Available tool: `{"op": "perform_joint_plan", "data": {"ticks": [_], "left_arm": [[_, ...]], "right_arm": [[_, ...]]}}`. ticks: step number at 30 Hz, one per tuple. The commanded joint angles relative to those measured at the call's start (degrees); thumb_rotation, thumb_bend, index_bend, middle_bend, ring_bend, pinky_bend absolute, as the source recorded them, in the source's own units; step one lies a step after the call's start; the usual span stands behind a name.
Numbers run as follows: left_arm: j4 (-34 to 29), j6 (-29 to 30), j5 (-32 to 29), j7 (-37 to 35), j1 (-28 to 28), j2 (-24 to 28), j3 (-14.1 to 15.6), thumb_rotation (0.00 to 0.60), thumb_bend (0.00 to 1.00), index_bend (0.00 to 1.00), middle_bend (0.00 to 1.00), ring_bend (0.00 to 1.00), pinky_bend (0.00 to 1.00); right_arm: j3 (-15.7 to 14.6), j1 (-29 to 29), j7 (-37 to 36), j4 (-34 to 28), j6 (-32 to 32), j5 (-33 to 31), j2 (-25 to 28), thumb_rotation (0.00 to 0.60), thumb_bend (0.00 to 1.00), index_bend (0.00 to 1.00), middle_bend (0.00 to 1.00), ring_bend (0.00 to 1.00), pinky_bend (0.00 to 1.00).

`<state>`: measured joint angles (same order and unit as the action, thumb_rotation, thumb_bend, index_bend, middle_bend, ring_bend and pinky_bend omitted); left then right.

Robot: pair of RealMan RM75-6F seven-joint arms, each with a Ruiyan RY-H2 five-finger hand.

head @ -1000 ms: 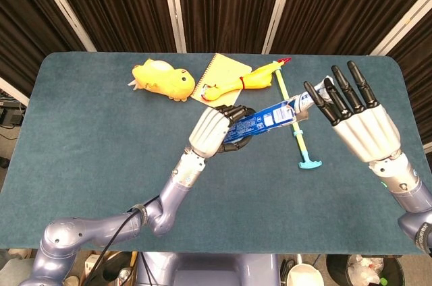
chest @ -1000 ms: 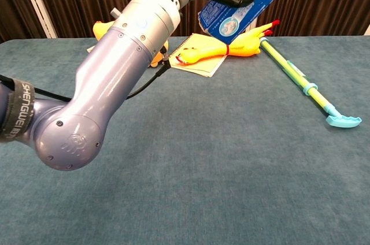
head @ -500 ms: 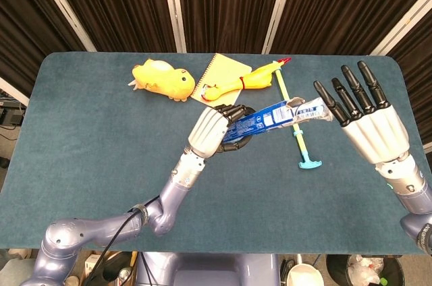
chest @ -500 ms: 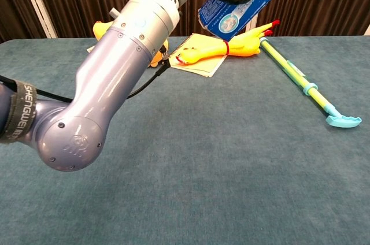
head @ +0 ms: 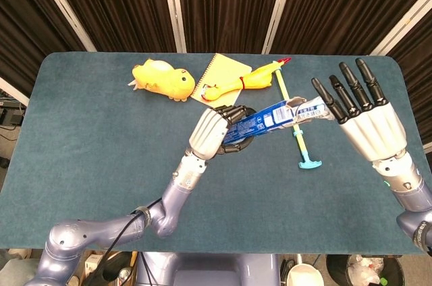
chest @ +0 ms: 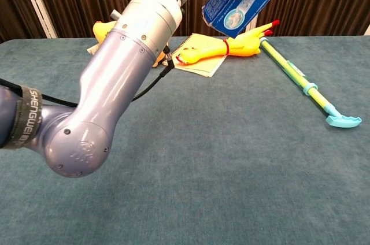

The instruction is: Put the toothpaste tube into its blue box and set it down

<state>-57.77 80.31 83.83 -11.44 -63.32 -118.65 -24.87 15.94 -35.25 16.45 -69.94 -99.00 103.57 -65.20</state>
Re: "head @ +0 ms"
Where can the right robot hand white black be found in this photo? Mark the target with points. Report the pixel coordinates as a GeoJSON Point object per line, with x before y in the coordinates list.
{"type": "Point", "coordinates": [374, 131]}

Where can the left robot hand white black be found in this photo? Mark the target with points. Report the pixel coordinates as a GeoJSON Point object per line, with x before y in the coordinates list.
{"type": "Point", "coordinates": [207, 134]}

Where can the blue toothpaste box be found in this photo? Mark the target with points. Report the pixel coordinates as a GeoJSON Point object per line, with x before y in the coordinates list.
{"type": "Point", "coordinates": [260, 120]}

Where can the white blue toothpaste tube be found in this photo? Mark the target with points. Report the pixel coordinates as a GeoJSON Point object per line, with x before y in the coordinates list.
{"type": "Point", "coordinates": [314, 109]}

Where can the lavender robot base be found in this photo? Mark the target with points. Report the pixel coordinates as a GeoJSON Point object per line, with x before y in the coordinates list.
{"type": "Point", "coordinates": [209, 270]}

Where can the yellow spiral notebook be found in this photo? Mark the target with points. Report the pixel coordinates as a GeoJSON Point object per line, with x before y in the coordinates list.
{"type": "Point", "coordinates": [221, 73]}

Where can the yellow plush dinosaur toy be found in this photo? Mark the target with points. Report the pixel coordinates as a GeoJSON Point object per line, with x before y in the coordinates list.
{"type": "Point", "coordinates": [162, 78]}

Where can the yellow rubber chicken toy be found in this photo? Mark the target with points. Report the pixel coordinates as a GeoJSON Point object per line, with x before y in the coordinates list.
{"type": "Point", "coordinates": [256, 78]}

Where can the green and teal stick tool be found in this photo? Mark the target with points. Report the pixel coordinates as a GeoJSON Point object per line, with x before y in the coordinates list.
{"type": "Point", "coordinates": [283, 85]}

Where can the blue table mat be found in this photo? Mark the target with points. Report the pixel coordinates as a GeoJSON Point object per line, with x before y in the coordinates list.
{"type": "Point", "coordinates": [270, 205]}

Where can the dark brown pleated curtain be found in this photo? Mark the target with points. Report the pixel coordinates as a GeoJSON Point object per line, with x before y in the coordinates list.
{"type": "Point", "coordinates": [222, 2]}

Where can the black trash bin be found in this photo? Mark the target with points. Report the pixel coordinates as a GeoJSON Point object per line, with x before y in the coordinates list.
{"type": "Point", "coordinates": [341, 269]}

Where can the green bottle cap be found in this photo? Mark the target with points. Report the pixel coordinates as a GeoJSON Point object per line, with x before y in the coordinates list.
{"type": "Point", "coordinates": [383, 281]}

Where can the white bowl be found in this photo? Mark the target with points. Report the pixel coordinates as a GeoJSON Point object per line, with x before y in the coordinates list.
{"type": "Point", "coordinates": [305, 276]}

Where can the black bag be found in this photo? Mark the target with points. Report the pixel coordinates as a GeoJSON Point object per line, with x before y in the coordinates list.
{"type": "Point", "coordinates": [116, 270]}

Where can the black floor equipment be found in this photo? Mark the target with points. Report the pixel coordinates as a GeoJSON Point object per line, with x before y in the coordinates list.
{"type": "Point", "coordinates": [13, 118]}

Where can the white partition post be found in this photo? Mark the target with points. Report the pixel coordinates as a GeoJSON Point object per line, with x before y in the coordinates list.
{"type": "Point", "coordinates": [278, 9]}
{"type": "Point", "coordinates": [64, 6]}
{"type": "Point", "coordinates": [173, 6]}
{"type": "Point", "coordinates": [401, 23]}
{"type": "Point", "coordinates": [13, 92]}

